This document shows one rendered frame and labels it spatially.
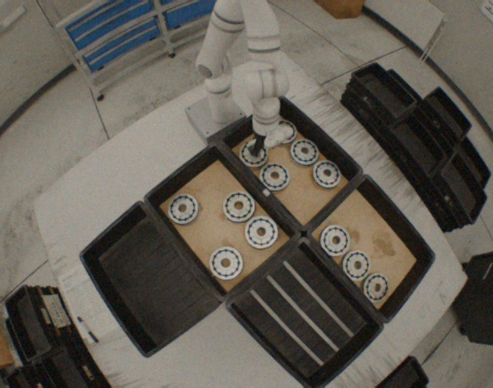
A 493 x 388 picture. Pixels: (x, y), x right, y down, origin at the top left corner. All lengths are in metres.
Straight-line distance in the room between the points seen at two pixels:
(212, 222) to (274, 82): 0.48
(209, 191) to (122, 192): 0.43
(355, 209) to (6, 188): 3.07
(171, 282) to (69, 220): 0.63
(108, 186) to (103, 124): 1.31
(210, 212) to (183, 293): 0.28
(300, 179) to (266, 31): 0.53
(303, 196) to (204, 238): 0.36
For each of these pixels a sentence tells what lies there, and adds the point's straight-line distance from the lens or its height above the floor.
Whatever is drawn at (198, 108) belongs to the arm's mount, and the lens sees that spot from 1.07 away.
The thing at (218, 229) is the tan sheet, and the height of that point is 0.83.
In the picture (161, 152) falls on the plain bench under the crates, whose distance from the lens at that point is 1.11.
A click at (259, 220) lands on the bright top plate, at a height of 0.86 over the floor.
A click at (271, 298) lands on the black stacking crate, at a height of 0.83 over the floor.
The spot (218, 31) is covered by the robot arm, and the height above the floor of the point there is 1.26.
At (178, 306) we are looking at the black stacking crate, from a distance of 0.83.
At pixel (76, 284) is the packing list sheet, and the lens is 1.18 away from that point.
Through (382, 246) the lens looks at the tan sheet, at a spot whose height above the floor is 0.83.
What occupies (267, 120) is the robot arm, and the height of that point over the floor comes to 1.09.
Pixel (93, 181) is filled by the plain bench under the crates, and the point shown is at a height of 0.70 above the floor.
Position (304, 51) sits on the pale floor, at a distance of 2.67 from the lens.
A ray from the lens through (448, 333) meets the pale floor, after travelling 2.41.
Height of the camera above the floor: 1.62
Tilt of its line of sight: 72 degrees down
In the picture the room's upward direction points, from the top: 1 degrees counter-clockwise
